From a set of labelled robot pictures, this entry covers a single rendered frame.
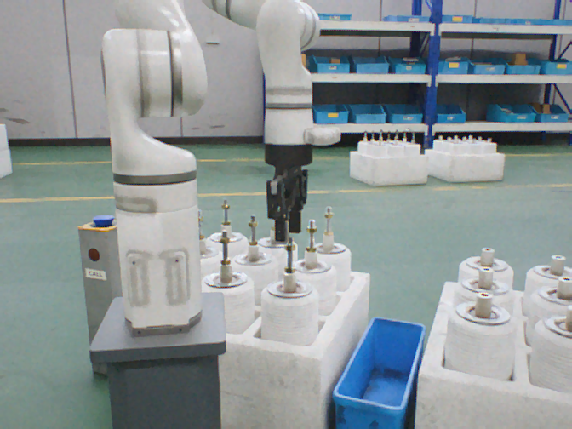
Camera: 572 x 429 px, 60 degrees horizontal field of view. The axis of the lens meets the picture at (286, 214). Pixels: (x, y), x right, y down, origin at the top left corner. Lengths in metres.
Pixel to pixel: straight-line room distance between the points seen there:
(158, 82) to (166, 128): 5.58
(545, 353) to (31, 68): 6.07
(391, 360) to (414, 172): 2.35
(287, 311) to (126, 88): 0.43
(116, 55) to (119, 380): 0.35
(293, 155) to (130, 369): 0.37
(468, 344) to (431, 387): 0.08
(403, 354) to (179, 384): 0.58
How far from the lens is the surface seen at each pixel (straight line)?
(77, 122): 6.28
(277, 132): 0.74
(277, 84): 0.74
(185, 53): 0.54
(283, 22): 0.72
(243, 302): 0.85
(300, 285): 0.84
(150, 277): 0.56
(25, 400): 1.12
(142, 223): 0.55
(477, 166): 3.56
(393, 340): 1.06
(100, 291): 1.05
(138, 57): 0.53
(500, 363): 0.78
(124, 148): 0.53
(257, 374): 0.83
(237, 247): 1.09
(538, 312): 0.89
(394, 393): 1.03
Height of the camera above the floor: 0.56
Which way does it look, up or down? 14 degrees down
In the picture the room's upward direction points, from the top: straight up
